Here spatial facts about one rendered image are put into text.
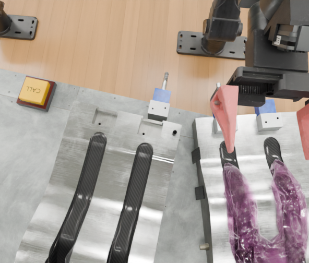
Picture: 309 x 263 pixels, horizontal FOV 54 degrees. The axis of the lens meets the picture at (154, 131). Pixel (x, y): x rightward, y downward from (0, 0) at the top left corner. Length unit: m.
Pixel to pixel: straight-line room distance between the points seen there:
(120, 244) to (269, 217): 0.32
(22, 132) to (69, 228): 0.30
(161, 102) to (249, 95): 0.38
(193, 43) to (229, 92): 0.54
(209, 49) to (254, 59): 0.48
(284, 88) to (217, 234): 0.39
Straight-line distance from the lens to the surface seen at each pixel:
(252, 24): 0.45
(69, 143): 0.71
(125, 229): 0.66
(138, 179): 0.68
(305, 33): 0.34
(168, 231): 0.76
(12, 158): 0.84
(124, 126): 0.70
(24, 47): 0.95
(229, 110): 0.37
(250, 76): 0.39
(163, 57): 0.87
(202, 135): 0.74
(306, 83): 0.40
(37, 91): 0.83
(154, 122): 0.72
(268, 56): 0.40
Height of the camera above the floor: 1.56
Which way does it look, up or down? 75 degrees down
